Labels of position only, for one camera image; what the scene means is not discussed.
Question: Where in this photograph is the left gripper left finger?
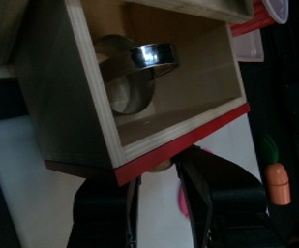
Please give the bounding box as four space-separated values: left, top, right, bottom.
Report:
66 175 142 248

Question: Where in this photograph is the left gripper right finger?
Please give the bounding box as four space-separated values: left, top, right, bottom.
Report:
171 145 287 248

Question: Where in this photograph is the wooden drawer with red front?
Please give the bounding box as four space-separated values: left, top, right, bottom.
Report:
14 0 253 188

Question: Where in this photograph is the flat pink dough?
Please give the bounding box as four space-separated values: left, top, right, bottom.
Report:
177 148 214 221

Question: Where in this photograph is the large round metal cutter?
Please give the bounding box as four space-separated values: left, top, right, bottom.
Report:
93 33 158 116

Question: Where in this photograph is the wooden drawer cabinet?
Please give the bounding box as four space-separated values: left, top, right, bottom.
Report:
0 0 257 68

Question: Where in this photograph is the orange toy carrot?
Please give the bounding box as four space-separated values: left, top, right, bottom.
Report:
261 134 293 206

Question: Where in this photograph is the white cutting board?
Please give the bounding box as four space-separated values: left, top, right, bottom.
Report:
0 112 270 248

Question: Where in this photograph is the pink plastic container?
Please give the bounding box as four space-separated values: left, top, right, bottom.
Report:
231 28 266 63

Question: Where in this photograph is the red utensil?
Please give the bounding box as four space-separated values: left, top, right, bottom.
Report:
229 0 291 38

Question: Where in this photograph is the small shiny metal ring cutter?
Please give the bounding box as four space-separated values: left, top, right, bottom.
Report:
129 42 182 71

